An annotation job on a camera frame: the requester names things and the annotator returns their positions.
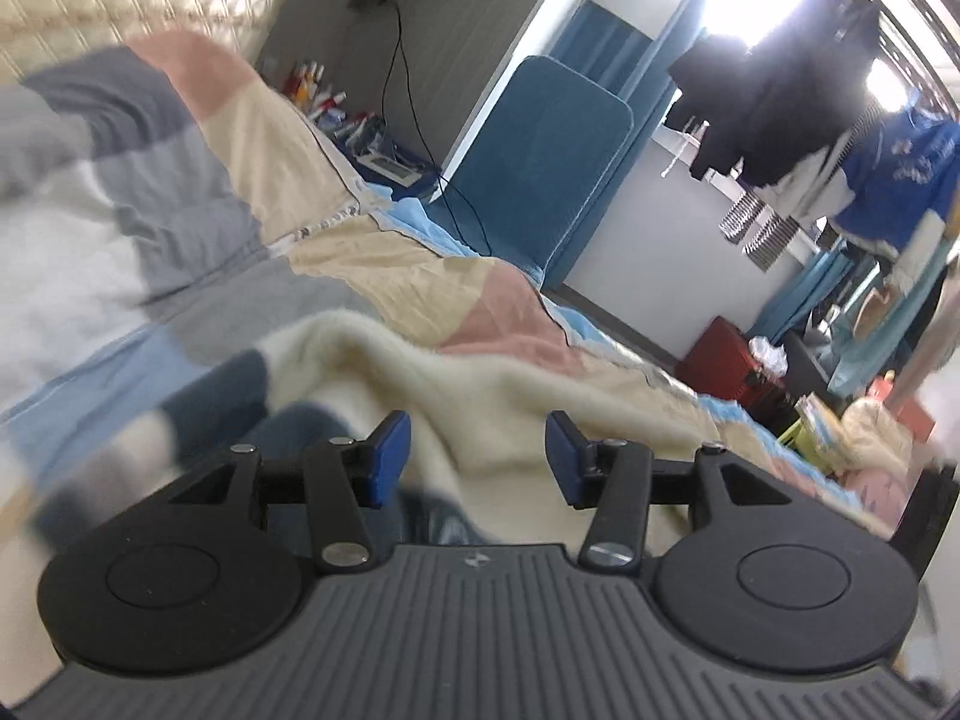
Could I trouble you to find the blue window curtain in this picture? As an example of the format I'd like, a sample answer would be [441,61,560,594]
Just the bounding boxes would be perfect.
[551,0,713,143]

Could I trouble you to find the black power cable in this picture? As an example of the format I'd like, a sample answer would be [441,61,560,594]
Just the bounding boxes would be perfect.
[379,0,496,256]

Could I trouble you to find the cluster of small bottles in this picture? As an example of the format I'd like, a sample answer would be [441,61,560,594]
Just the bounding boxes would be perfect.
[285,60,353,128]

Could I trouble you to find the patchwork bed quilt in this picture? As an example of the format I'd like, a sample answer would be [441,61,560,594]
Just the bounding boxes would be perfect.
[0,30,893,541]

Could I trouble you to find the pink shoe box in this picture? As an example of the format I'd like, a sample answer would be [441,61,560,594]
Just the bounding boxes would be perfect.
[870,375,938,443]

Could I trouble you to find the white plastic bag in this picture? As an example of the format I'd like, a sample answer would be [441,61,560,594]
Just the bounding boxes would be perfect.
[746,334,792,380]

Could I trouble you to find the cream rolled duvet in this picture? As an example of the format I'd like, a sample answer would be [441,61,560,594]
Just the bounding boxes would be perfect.
[840,397,938,481]

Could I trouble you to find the black hanging jacket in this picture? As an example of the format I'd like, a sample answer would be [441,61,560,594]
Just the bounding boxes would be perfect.
[664,0,882,188]

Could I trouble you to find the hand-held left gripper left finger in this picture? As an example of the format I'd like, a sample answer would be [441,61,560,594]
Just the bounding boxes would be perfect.
[161,411,412,572]

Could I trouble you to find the striped hanging garment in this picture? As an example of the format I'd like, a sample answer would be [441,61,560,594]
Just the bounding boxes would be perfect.
[718,191,800,271]

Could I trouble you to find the stack of books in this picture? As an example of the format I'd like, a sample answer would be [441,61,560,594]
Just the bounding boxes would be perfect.
[795,394,848,458]

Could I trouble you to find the blue white hanging jersey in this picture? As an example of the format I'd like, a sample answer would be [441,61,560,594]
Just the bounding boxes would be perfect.
[829,101,960,252]

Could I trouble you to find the white hanging jacket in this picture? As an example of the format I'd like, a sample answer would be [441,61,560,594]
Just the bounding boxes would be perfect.
[772,127,860,222]

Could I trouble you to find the hanging clothes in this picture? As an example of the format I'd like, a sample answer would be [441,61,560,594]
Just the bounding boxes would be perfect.
[757,247,856,346]

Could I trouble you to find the red suitcase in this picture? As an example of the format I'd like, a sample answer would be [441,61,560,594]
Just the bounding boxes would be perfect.
[675,315,788,428]

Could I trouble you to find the blue upholstered chair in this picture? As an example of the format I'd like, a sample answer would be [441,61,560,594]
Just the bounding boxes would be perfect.
[427,54,637,287]

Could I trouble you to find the pink bedding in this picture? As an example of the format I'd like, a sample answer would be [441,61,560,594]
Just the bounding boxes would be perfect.
[832,457,923,518]

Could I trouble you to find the light teal hanging dress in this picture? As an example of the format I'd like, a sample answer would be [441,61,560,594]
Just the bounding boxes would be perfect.
[825,225,953,398]

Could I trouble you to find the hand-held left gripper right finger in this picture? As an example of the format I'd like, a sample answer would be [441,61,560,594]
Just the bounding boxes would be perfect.
[546,411,800,572]

